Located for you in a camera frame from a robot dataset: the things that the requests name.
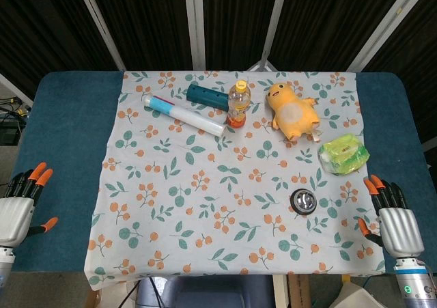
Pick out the dark teal rectangular box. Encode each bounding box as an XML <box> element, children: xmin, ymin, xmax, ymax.
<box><xmin>186</xmin><ymin>83</ymin><xmax>229</xmax><ymax>111</ymax></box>

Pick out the green wet wipes pack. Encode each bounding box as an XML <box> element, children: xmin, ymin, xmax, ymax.
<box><xmin>318</xmin><ymin>133</ymin><xmax>371</xmax><ymax>176</ymax></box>

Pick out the floral tablecloth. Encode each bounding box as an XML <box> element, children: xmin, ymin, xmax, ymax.
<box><xmin>83</xmin><ymin>70</ymin><xmax>386</xmax><ymax>292</ymax></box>

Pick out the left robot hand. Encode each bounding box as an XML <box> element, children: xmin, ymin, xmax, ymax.
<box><xmin>0</xmin><ymin>162</ymin><xmax>59</xmax><ymax>249</ymax></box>

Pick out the yellow plush duck toy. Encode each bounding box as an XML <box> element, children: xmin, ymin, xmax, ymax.
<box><xmin>266</xmin><ymin>81</ymin><xmax>322</xmax><ymax>143</ymax></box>

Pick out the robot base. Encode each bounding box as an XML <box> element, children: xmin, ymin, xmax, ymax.
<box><xmin>135</xmin><ymin>274</ymin><xmax>276</xmax><ymax>308</ymax></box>

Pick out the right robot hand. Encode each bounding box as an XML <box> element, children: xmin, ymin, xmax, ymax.
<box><xmin>357</xmin><ymin>174</ymin><xmax>425</xmax><ymax>259</ymax></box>

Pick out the blue table mat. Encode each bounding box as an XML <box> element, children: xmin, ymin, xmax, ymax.
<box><xmin>10</xmin><ymin>70</ymin><xmax>431</xmax><ymax>273</ymax></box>

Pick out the white tube with blue label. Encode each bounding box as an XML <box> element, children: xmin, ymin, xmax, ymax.
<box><xmin>142</xmin><ymin>94</ymin><xmax>227</xmax><ymax>138</ymax></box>

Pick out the plastic bottle with yellow cap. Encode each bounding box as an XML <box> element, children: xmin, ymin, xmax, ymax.
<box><xmin>226</xmin><ymin>79</ymin><xmax>252</xmax><ymax>128</ymax></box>

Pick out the round black metal tin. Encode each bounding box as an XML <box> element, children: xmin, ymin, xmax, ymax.
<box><xmin>290</xmin><ymin>188</ymin><xmax>318</xmax><ymax>216</ymax></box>

